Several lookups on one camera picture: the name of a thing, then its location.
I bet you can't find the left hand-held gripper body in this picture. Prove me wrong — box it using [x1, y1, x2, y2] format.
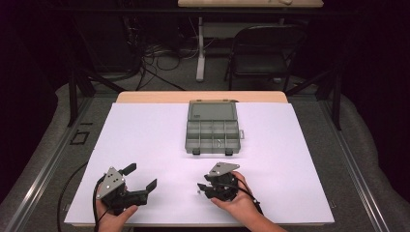
[96, 166, 150, 217]

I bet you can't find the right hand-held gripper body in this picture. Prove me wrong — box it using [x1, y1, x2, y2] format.
[204, 161, 242, 203]

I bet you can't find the grey compartment organizer box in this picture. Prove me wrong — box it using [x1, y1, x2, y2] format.
[185, 100, 246, 157]

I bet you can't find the person's right hand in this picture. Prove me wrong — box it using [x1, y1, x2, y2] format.
[210, 171, 261, 224]

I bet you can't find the person's left hand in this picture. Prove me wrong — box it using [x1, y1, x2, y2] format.
[95, 184, 139, 232]

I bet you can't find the white board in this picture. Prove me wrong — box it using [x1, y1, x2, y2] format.
[63, 102, 336, 226]

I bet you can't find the wooden table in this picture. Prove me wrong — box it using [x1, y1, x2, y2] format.
[71, 90, 325, 228]

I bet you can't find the black metal stand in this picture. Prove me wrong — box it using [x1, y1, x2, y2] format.
[67, 68, 128, 128]
[284, 67, 344, 131]

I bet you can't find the white desk leg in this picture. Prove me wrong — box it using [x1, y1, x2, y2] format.
[195, 16, 207, 83]

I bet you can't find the black folding chair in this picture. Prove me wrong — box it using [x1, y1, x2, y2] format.
[224, 23, 308, 93]

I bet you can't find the light wooden desk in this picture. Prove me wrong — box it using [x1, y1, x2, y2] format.
[177, 0, 325, 9]

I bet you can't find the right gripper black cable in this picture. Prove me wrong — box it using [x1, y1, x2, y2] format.
[219, 175, 264, 217]

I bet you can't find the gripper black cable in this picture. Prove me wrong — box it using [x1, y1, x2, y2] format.
[56, 159, 108, 232]
[219, 175, 264, 217]

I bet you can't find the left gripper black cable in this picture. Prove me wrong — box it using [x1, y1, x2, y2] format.
[56, 159, 108, 232]

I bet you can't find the aluminium floor rail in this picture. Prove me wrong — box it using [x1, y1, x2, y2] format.
[318, 99, 392, 232]
[0, 96, 95, 232]

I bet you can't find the bundle of floor cables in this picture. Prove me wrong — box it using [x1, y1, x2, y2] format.
[127, 14, 216, 92]

